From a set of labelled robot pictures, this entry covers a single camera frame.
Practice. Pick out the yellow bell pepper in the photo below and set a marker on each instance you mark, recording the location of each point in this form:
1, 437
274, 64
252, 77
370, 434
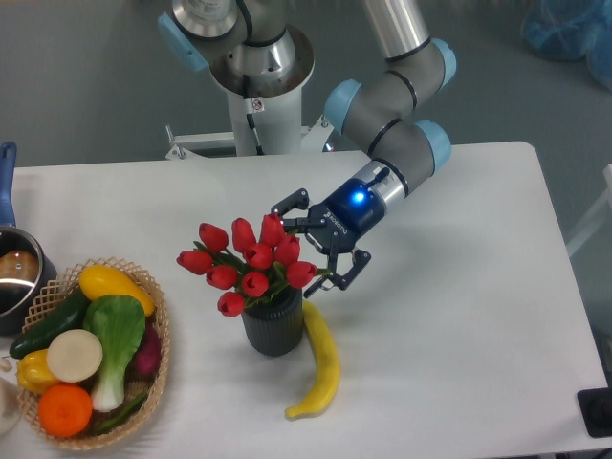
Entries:
34, 374

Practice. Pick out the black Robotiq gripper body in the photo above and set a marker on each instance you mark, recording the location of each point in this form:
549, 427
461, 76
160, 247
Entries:
348, 214

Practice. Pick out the green bok choy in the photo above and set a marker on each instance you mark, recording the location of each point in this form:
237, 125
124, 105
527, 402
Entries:
118, 322

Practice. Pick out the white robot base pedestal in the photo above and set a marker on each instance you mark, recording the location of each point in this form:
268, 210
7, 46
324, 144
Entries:
263, 86

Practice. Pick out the small garlic clove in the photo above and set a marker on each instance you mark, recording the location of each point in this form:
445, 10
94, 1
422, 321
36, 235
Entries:
5, 365

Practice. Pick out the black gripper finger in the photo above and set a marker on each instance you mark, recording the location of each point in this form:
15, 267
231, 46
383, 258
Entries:
342, 281
292, 212

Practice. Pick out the dark green cucumber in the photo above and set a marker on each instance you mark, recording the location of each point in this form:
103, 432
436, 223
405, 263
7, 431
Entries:
68, 315

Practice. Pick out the white frame at right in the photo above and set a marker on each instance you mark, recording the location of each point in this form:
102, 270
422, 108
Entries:
592, 219

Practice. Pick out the woven wicker basket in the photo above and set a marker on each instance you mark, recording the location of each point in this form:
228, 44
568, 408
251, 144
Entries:
50, 297

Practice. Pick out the black device at table edge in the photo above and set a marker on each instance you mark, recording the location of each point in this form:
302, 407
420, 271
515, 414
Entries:
595, 408

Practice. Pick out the purple red sweet potato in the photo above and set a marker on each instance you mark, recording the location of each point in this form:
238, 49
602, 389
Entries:
147, 359

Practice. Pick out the dark grey ribbed vase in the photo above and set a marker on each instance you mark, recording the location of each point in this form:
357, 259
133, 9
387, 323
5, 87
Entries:
276, 330

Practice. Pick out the blue handled saucepan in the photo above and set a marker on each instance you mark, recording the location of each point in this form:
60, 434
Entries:
25, 268

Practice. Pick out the green bean pod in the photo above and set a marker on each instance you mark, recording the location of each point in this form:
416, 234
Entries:
121, 416

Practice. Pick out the white round radish slice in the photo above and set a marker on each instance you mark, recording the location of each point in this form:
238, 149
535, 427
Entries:
74, 356

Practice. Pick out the red tulip bouquet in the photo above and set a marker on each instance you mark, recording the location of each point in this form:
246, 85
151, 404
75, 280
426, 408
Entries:
252, 271

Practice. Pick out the yellow banana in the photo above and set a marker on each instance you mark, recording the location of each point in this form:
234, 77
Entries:
327, 379

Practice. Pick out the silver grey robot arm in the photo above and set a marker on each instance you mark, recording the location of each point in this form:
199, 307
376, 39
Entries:
401, 156

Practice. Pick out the yellow squash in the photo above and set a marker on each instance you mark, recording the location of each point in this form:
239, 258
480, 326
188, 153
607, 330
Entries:
98, 280

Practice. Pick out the orange fruit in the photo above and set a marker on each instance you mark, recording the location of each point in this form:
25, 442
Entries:
65, 410

